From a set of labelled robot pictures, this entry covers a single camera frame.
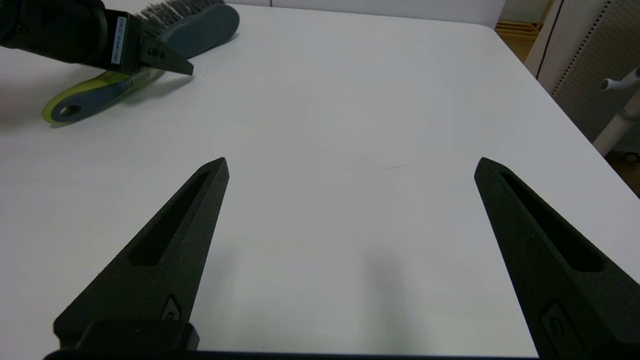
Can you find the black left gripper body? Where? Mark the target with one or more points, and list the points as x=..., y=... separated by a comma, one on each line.
x=125, y=42

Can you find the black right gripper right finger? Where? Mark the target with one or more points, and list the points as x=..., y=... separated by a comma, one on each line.
x=565, y=300

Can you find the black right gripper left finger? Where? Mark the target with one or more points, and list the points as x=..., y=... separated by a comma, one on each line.
x=165, y=280

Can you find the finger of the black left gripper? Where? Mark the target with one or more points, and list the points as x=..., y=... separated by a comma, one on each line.
x=162, y=59

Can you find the white desk leg with crank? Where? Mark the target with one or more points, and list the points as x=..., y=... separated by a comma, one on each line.
x=620, y=130

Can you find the grey perforated desk panel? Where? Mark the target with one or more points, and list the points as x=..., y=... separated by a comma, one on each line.
x=585, y=65

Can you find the light wooden slatted shelf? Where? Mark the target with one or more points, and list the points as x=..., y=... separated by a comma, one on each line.
x=515, y=32

